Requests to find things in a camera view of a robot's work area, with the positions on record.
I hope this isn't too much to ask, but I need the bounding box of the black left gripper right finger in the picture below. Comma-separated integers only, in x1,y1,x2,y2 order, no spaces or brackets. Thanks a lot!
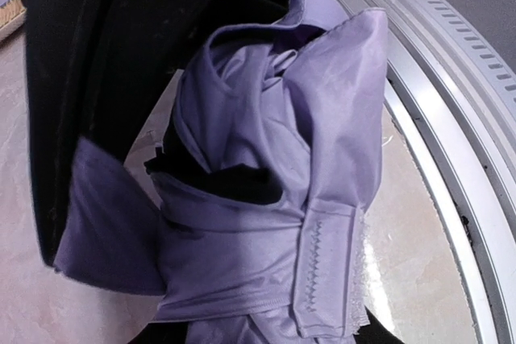
354,309,403,344

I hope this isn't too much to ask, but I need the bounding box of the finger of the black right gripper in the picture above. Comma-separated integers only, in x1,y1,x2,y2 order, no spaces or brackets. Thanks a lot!
22,0,289,265

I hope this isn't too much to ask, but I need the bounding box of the front aluminium rail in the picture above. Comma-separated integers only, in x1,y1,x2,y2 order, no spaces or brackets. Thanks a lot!
338,0,515,343

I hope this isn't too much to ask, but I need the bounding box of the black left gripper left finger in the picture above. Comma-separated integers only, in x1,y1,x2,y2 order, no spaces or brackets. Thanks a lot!
132,321,189,344

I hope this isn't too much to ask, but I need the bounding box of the lavender folding umbrella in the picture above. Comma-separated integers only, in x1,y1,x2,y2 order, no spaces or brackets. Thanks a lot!
53,0,388,343

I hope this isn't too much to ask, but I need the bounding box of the woven bamboo tray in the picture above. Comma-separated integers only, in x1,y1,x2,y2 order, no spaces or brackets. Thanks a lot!
0,0,27,43

